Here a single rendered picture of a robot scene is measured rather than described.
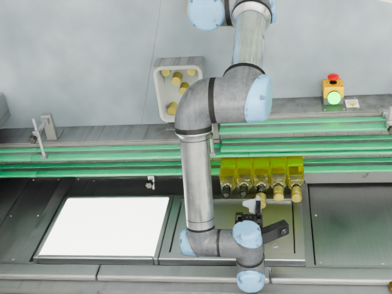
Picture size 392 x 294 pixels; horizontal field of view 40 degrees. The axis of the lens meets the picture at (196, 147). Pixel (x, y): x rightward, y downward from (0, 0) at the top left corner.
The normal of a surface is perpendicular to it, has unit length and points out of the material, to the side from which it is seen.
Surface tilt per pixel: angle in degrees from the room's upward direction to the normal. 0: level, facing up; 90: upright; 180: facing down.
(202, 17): 11
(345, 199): 89
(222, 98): 31
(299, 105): 90
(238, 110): 4
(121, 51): 0
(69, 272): 90
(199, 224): 17
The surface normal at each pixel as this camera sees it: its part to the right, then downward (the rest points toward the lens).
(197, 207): -0.11, 0.27
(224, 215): -0.10, -0.84
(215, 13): -0.30, 0.47
